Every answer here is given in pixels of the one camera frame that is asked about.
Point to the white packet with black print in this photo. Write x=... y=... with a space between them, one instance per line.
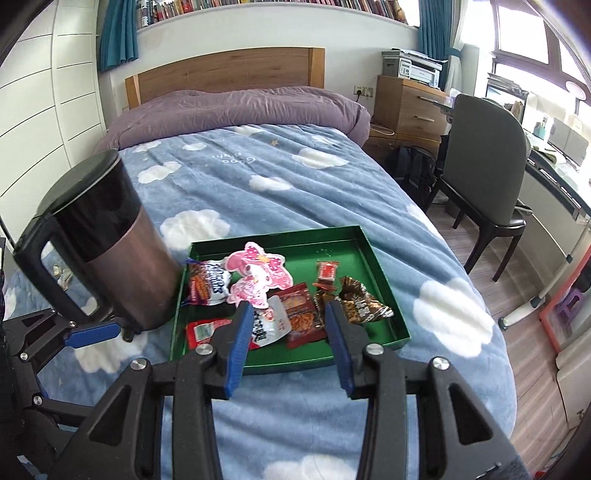
x=268 y=325

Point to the teal curtain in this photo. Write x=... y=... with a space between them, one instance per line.
x=436 y=37
x=117 y=37

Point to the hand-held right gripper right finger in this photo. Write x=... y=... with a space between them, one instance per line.
x=339 y=350

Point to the wooden drawer cabinet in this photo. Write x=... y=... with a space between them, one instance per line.
x=406 y=108

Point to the wall power socket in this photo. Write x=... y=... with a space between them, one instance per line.
x=362 y=91

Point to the green rectangular tray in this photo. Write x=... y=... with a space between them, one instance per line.
x=300 y=254

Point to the blue cloud-print blanket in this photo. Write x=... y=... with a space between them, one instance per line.
x=277 y=184

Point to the purple duvet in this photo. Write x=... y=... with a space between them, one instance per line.
x=240 y=110

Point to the small red candy packet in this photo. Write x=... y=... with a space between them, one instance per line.
x=326 y=272

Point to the grey box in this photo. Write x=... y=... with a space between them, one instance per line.
x=570 y=138

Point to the white brown snack packet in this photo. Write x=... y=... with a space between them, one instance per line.
x=207 y=286

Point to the white printer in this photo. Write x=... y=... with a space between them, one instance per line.
x=413 y=68

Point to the crumpled silver snack wrapper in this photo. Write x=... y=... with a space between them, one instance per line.
x=61 y=273

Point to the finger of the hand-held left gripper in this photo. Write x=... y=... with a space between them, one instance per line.
x=92 y=334
x=51 y=406

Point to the white desk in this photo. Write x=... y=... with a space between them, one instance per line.
x=549 y=207

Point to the red-brown snack packet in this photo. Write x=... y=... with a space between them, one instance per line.
x=300 y=314

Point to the pink cartoon character packet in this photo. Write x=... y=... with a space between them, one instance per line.
x=256 y=277

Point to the black backpack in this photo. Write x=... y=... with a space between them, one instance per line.
x=413 y=173

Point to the crumpled brown snack packet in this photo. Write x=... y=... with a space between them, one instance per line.
x=364 y=307

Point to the wooden headboard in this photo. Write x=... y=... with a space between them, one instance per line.
x=221 y=69

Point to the row of books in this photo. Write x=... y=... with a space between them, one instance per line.
x=258 y=4

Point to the black and bronze electric kettle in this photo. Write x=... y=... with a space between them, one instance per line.
x=124 y=258

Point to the dark grey chair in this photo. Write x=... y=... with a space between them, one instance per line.
x=485 y=152

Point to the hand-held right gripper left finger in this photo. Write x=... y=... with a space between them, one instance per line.
x=240 y=341

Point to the white wardrobe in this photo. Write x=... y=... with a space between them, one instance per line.
x=41 y=115

